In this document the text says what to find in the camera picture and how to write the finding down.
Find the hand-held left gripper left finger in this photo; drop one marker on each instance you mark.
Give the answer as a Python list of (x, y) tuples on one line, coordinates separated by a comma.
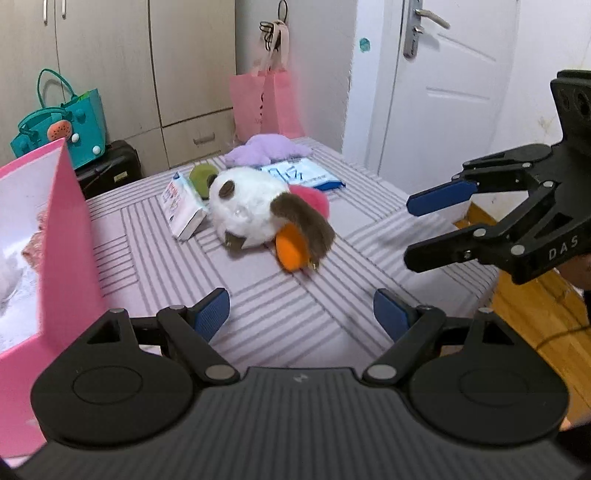
[(213, 314)]

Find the white fluffy plush toy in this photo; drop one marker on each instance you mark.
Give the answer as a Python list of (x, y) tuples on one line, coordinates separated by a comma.
[(9, 281)]

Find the pink paper bag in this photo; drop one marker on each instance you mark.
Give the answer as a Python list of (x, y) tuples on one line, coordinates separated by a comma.
[(277, 106)]

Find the blue wet wipes pack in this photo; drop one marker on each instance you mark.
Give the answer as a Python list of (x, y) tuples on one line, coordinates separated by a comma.
[(304, 173)]

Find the green plush ball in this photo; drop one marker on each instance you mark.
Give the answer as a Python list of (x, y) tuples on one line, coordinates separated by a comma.
[(199, 177)]

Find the white door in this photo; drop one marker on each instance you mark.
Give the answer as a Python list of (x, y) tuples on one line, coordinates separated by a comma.
[(443, 129)]

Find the striped grey tablecloth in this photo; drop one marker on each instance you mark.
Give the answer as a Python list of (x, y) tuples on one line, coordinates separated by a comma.
[(300, 318)]

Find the beige wardrobe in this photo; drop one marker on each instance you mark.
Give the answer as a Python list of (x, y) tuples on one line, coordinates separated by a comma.
[(115, 69)]

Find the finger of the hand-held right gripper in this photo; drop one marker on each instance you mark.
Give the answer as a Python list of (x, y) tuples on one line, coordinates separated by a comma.
[(438, 251), (438, 197)]

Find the small white tissue pack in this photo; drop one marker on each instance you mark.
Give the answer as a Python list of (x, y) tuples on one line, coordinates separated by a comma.
[(182, 207)]

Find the teal tote bag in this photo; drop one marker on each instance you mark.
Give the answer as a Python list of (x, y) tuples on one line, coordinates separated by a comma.
[(83, 124)]

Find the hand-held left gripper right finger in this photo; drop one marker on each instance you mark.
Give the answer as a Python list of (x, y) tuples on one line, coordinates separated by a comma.
[(390, 314)]

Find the teal wall sticker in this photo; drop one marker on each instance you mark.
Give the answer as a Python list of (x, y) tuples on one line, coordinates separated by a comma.
[(365, 45)]

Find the purple plush toy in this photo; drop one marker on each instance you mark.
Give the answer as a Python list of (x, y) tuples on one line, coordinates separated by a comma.
[(268, 147)]

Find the black suitcase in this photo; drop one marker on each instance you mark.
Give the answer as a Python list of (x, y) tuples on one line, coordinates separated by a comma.
[(111, 170)]

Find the white brown panda plush toy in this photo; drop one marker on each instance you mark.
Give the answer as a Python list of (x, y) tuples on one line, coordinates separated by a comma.
[(244, 203)]

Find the pink cardboard box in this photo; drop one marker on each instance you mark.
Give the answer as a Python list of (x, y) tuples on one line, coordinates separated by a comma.
[(69, 240)]

